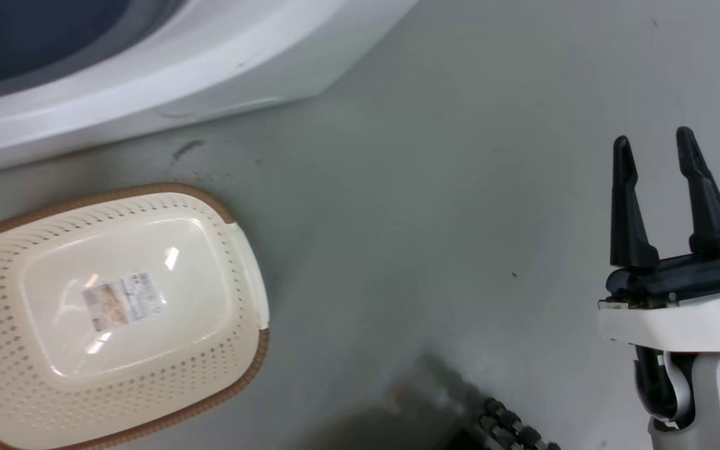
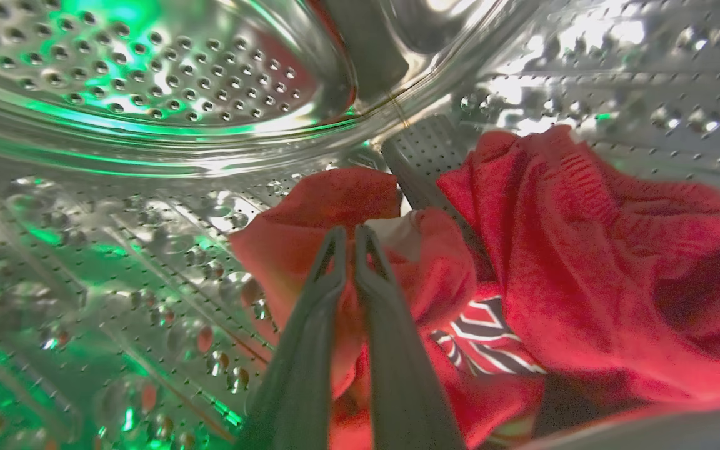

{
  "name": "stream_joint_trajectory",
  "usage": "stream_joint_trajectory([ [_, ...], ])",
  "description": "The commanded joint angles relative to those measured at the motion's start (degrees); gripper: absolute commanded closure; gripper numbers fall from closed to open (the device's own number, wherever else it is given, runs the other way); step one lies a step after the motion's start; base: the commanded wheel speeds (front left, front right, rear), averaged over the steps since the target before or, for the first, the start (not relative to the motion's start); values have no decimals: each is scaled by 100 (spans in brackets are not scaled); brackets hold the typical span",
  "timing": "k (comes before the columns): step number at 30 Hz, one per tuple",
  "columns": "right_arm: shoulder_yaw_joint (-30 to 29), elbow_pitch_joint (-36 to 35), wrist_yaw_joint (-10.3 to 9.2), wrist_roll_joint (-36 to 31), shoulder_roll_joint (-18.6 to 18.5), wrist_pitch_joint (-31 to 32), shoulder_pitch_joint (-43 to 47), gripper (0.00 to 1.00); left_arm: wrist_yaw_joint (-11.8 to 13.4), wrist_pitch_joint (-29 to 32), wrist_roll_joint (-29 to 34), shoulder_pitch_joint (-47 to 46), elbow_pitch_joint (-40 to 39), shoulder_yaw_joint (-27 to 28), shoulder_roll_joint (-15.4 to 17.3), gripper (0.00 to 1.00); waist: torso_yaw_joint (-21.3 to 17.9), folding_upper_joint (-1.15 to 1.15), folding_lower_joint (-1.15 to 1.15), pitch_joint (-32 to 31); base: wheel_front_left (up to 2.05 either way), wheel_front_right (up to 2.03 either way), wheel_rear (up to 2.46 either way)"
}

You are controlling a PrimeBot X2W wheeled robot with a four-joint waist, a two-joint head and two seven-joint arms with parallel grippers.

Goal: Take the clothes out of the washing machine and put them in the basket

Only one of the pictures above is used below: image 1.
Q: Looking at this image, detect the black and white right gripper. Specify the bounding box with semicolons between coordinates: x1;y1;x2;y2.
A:
597;126;720;354

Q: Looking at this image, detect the black corrugated cable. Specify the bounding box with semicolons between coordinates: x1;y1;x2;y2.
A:
477;396;562;450

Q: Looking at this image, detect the cream laundry basket brown rim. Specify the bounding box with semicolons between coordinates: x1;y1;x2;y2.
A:
0;182;271;450

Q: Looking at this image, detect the white washing machine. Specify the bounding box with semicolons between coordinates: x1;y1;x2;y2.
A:
0;0;420;180

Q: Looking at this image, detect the dark washing machine drum opening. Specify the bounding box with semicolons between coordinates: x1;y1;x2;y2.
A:
0;0;189;106

